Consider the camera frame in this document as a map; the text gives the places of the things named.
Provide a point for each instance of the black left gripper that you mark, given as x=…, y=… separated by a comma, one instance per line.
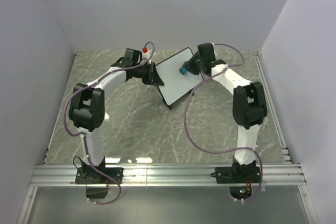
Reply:
x=153, y=77

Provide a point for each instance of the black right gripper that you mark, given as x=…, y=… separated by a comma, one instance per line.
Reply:
x=190, y=64

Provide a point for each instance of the blue bone-shaped eraser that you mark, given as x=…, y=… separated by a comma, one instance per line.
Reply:
x=183, y=70

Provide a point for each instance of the small black-framed whiteboard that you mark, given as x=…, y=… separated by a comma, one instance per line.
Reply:
x=176, y=84

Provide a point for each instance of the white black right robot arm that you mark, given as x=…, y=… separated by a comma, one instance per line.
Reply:
x=249, y=103

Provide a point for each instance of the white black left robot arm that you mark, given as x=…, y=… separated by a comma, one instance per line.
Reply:
x=86, y=106

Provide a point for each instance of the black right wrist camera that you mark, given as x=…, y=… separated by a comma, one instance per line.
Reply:
x=206, y=52

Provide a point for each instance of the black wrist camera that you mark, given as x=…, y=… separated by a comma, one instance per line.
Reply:
x=131, y=57
x=206, y=52

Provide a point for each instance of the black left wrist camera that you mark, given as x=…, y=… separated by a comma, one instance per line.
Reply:
x=131, y=57

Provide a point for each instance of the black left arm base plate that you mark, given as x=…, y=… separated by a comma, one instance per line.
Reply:
x=88, y=176

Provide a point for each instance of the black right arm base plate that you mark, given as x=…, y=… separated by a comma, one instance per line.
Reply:
x=236, y=175

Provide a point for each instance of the aluminium mounting rail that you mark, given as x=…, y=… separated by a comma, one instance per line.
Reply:
x=165, y=175

